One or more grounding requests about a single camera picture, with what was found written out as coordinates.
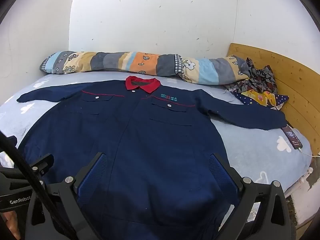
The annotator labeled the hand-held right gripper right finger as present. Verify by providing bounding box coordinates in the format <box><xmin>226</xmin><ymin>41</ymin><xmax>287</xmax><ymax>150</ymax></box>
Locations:
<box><xmin>209</xmin><ymin>153</ymin><xmax>298</xmax><ymax>240</ymax></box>

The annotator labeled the navy work jacket red collar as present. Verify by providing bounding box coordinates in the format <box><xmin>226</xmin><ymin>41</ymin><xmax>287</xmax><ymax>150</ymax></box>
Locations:
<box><xmin>16</xmin><ymin>75</ymin><xmax>287</xmax><ymax>240</ymax></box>

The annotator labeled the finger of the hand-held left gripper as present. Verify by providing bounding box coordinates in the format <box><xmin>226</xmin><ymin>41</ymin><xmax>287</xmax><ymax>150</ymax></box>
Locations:
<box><xmin>0</xmin><ymin>135</ymin><xmax>17</xmax><ymax>153</ymax></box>
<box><xmin>29</xmin><ymin>154</ymin><xmax>54</xmax><ymax>178</ymax></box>

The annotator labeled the dark triangle patterned cloth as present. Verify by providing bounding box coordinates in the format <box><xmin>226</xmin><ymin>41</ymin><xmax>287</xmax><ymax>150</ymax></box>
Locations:
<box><xmin>225</xmin><ymin>57</ymin><xmax>278</xmax><ymax>96</ymax></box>

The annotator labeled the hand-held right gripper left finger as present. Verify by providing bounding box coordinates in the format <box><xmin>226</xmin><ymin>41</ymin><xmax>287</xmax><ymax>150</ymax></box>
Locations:
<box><xmin>26</xmin><ymin>152</ymin><xmax>108</xmax><ymax>240</ymax></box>

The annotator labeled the striped rolled quilt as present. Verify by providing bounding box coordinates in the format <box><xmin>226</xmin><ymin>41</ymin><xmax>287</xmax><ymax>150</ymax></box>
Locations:
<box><xmin>39</xmin><ymin>51</ymin><xmax>252</xmax><ymax>85</ymax></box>

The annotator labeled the wooden headboard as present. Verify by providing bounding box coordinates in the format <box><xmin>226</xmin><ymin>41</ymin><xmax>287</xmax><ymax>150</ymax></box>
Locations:
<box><xmin>226</xmin><ymin>43</ymin><xmax>320</xmax><ymax>155</ymax></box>

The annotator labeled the light blue cloud bed sheet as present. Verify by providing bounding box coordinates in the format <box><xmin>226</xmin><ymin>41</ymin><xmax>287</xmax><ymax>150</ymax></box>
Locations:
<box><xmin>0</xmin><ymin>71</ymin><xmax>313</xmax><ymax>195</ymax></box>

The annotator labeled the white charging cable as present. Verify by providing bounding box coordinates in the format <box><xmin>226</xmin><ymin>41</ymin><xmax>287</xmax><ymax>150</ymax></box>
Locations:
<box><xmin>297</xmin><ymin>148</ymin><xmax>320</xmax><ymax>158</ymax></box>

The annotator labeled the black smartphone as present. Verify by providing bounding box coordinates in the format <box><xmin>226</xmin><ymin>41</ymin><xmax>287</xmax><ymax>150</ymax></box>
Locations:
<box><xmin>281</xmin><ymin>126</ymin><xmax>303</xmax><ymax>150</ymax></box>

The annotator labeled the thick black cable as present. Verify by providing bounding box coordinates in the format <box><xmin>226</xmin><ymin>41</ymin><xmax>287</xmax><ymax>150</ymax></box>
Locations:
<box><xmin>0</xmin><ymin>129</ymin><xmax>78</xmax><ymax>240</ymax></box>

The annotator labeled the navy star patterned cloth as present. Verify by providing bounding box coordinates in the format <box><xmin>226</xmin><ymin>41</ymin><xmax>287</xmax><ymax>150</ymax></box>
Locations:
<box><xmin>230</xmin><ymin>87</ymin><xmax>290</xmax><ymax>111</ymax></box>

